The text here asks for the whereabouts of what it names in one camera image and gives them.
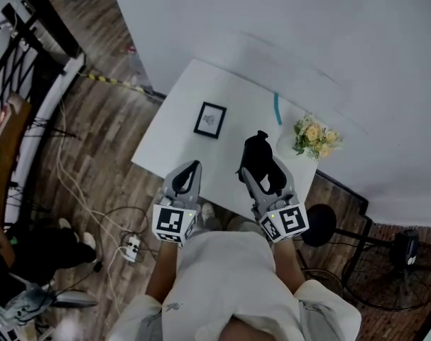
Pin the yellow flower bouquet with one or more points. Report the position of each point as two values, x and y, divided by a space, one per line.
316 135

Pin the brown wooden desk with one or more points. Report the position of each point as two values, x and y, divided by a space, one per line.
7 155

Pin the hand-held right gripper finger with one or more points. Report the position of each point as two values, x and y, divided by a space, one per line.
288 178
253 185

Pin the person's left forearm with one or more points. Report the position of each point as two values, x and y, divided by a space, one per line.
163 272

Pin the person's right forearm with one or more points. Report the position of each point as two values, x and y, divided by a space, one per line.
289 265

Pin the black picture frame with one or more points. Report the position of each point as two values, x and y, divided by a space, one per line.
210 120

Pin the black item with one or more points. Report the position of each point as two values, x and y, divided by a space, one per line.
259 158

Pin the person's trouser legs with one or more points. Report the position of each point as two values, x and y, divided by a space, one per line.
240 223

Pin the black round stool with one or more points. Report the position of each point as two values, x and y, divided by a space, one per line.
319 226

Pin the white table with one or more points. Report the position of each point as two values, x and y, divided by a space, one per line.
243 98

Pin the person's white shirt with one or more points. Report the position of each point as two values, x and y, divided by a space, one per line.
226 282

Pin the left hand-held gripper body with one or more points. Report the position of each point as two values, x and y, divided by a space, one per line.
170 222

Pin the white power strip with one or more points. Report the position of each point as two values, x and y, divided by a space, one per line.
132 249

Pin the person's shoe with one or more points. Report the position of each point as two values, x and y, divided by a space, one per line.
207 212

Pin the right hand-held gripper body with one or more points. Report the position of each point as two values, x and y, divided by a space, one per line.
284 220

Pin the black floor fan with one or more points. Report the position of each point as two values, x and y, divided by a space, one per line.
396 279

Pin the black metal rack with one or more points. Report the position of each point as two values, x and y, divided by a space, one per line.
27 44

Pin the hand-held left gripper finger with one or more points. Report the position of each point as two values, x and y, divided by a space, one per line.
196 179
177 176

